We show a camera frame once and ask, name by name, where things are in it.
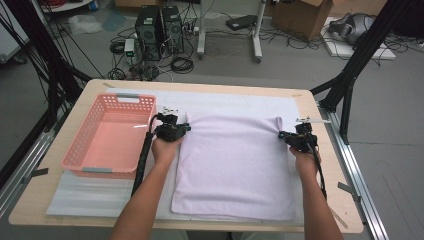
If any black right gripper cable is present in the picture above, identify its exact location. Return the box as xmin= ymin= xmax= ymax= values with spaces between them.
xmin=308 ymin=143 xmax=328 ymax=201

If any black frame post with cables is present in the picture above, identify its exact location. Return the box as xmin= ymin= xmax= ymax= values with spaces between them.
xmin=0 ymin=0 xmax=94 ymax=134

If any aluminium rail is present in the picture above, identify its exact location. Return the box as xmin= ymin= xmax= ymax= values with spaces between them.
xmin=318 ymin=104 xmax=389 ymax=240
xmin=0 ymin=109 xmax=64 ymax=218

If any clear plastic bag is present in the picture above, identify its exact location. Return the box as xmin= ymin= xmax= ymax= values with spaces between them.
xmin=68 ymin=13 xmax=103 ymax=36

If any white printed towel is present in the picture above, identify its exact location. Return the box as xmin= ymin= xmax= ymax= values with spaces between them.
xmin=170 ymin=111 xmax=298 ymax=222

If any white metal stand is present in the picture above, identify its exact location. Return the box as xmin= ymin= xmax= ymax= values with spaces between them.
xmin=195 ymin=0 xmax=268 ymax=64

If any black flat device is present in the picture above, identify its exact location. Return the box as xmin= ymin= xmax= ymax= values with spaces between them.
xmin=225 ymin=14 xmax=258 ymax=32

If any cardboard box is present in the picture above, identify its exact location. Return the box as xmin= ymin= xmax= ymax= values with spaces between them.
xmin=271 ymin=0 xmax=334 ymax=42

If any white round table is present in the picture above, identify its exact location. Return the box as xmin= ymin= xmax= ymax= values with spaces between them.
xmin=39 ymin=0 xmax=94 ymax=14

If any black computer tower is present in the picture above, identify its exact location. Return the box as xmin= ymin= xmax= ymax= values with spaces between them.
xmin=134 ymin=4 xmax=164 ymax=62
xmin=161 ymin=5 xmax=185 ymax=54

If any pink plastic basket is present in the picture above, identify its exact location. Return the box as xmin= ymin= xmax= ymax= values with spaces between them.
xmin=60 ymin=92 xmax=158 ymax=179

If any person's right hand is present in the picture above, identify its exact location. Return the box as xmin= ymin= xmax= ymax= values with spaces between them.
xmin=289 ymin=146 xmax=321 ymax=183

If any coiled black cable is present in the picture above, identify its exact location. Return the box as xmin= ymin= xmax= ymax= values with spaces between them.
xmin=170 ymin=56 xmax=195 ymax=75

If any blue plastic sheet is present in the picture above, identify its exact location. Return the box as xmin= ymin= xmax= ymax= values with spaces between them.
xmin=101 ymin=9 xmax=128 ymax=33

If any white grid mat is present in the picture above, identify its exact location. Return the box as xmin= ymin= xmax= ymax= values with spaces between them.
xmin=66 ymin=87 xmax=320 ymax=225

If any thin wooden stick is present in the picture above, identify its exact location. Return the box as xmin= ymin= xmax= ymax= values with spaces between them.
xmin=329 ymin=208 xmax=349 ymax=230

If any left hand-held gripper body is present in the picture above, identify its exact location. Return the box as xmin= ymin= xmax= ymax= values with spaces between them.
xmin=153 ymin=106 xmax=188 ymax=143

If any person's left hand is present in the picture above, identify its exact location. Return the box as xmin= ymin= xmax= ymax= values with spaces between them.
xmin=151 ymin=136 xmax=184 ymax=168

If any grey metal bracket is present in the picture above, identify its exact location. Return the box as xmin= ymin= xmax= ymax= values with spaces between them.
xmin=21 ymin=167 xmax=50 ymax=185
xmin=337 ymin=181 xmax=362 ymax=203

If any grey rounded appliance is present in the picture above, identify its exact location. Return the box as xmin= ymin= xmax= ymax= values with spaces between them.
xmin=328 ymin=12 xmax=376 ymax=46

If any small white device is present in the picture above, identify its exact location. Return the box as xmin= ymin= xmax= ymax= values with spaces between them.
xmin=123 ymin=38 xmax=136 ymax=64

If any white foam board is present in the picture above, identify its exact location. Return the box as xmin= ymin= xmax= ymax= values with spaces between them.
xmin=321 ymin=16 xmax=398 ymax=61

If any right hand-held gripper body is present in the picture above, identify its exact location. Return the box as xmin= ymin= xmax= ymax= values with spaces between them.
xmin=285 ymin=117 xmax=332 ymax=154

